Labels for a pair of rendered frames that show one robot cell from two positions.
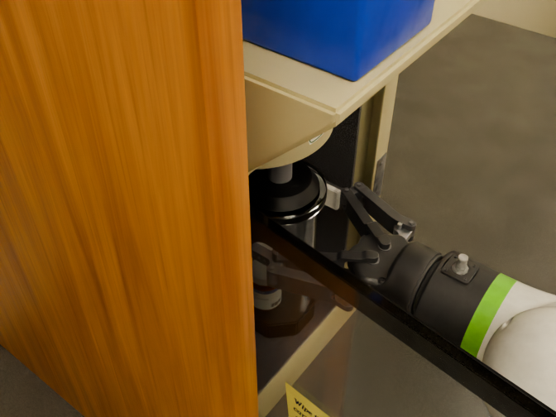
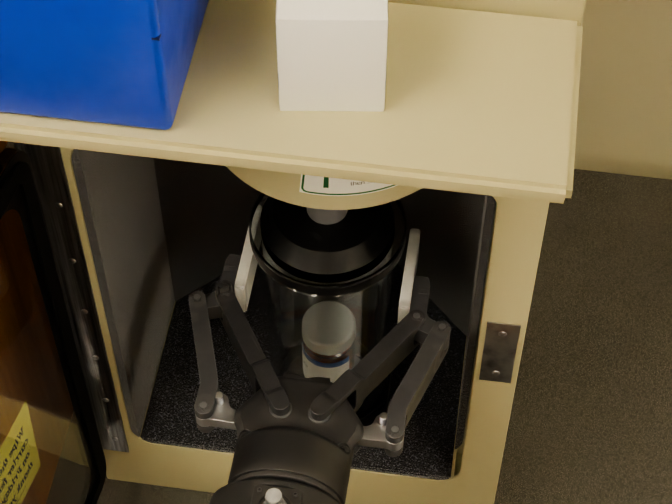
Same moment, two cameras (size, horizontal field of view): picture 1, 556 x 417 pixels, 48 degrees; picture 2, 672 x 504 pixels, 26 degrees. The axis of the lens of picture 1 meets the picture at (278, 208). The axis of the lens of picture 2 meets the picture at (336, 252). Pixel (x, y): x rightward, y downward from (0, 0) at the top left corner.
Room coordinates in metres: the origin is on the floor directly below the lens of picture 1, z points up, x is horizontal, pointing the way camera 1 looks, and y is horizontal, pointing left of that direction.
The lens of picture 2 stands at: (0.25, -0.55, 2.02)
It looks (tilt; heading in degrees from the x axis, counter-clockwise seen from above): 53 degrees down; 61
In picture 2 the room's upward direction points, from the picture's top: straight up
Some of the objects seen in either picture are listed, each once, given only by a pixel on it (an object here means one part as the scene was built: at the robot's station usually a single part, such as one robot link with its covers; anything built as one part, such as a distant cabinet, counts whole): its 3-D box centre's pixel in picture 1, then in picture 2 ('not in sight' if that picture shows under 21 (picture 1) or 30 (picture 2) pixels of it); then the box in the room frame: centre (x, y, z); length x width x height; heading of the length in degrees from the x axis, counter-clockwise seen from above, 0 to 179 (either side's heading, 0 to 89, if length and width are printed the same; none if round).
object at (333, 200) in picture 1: (315, 189); (408, 279); (0.59, -0.05, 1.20); 0.07 x 0.01 x 0.03; 52
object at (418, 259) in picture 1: (391, 267); (295, 443); (0.46, -0.12, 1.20); 0.09 x 0.08 x 0.07; 52
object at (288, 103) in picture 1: (382, 51); (255, 133); (0.46, -0.09, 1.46); 0.32 x 0.12 x 0.10; 142
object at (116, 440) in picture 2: not in sight; (76, 318); (0.37, 0.04, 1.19); 0.03 x 0.02 x 0.39; 142
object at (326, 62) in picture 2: not in sight; (332, 29); (0.49, -0.11, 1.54); 0.05 x 0.05 x 0.06; 60
